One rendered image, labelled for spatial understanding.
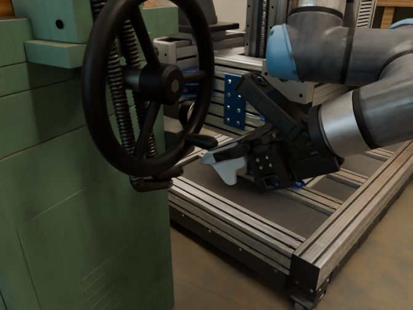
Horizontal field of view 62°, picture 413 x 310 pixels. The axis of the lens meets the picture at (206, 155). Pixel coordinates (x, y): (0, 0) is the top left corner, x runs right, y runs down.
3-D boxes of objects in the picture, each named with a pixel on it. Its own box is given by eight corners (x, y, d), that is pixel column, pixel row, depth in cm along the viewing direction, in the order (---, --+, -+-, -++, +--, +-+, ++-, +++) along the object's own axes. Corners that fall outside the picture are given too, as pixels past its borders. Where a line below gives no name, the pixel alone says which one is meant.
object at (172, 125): (178, 162, 87) (177, 133, 83) (141, 151, 93) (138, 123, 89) (196, 150, 93) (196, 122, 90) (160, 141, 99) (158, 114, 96)
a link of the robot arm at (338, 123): (346, 98, 38) (359, 82, 44) (308, 112, 41) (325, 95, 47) (370, 159, 39) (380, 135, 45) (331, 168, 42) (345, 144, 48)
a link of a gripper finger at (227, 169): (204, 194, 55) (252, 182, 49) (188, 161, 54) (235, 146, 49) (214, 186, 58) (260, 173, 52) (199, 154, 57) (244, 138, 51)
